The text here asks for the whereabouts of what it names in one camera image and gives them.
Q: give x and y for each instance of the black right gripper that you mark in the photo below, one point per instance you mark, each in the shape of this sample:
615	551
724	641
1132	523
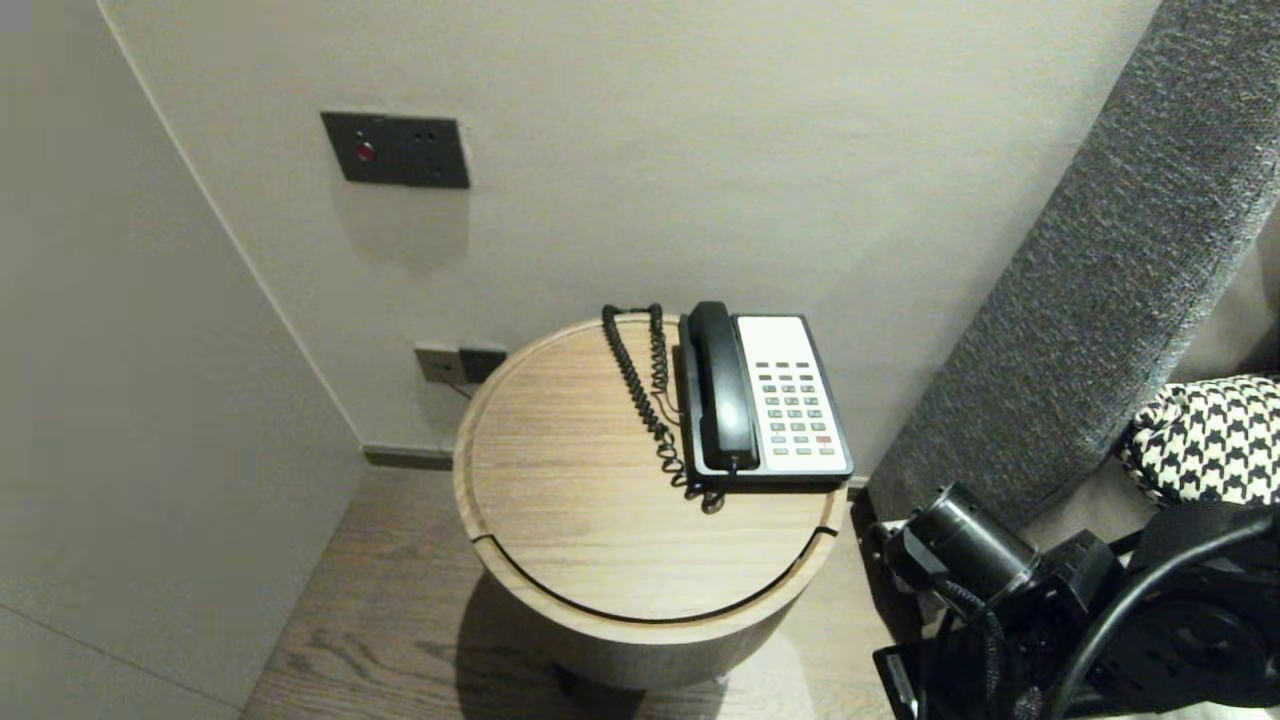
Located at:
915	685

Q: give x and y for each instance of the curved wooden table drawer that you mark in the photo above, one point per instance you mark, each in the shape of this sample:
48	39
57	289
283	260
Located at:
640	650

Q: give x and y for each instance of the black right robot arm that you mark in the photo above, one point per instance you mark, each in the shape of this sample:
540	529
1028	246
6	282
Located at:
970	545

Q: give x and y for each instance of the white bed sheet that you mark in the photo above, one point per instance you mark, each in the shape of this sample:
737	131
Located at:
1090	510

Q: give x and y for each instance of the white black desk telephone base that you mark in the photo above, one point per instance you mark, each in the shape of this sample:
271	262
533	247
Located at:
790	380

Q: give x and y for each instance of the black telephone handset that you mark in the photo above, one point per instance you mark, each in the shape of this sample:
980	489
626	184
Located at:
720	400

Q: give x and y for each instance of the black white houndstooth pillow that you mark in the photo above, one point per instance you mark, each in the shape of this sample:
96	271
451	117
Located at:
1210	440

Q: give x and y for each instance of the round wooden bedside table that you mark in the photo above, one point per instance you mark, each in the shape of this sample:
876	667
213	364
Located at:
560	470

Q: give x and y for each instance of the grey fabric headboard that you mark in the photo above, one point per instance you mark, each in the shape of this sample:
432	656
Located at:
1100	300

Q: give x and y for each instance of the beige bed pillow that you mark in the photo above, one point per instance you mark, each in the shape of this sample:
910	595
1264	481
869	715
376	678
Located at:
1235	310

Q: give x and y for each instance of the dark grey power socket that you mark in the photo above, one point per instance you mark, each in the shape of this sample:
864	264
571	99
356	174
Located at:
482	364

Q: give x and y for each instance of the grey wall baseboard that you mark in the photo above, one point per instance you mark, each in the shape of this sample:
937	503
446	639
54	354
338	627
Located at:
410	459

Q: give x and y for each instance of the wall power socket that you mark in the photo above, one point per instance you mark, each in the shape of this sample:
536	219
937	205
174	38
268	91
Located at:
436	366

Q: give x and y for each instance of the dark wall switch panel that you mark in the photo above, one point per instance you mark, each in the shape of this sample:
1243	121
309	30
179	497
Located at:
400	150

